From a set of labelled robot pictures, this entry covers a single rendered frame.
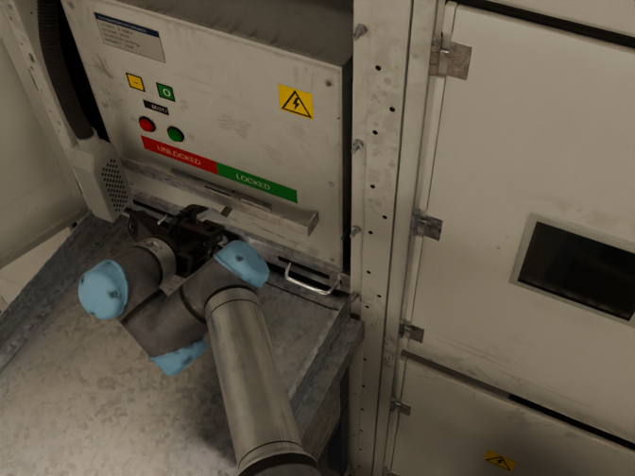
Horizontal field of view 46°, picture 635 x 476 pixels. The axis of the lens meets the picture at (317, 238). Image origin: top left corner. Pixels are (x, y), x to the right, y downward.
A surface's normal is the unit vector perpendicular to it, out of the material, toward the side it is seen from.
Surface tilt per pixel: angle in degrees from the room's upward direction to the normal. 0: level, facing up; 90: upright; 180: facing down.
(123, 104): 90
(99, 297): 60
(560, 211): 90
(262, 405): 12
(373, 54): 90
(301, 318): 0
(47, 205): 90
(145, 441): 0
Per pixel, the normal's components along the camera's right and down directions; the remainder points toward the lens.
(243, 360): -0.14, -0.72
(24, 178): 0.68, 0.57
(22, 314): 0.90, 0.33
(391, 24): -0.44, 0.72
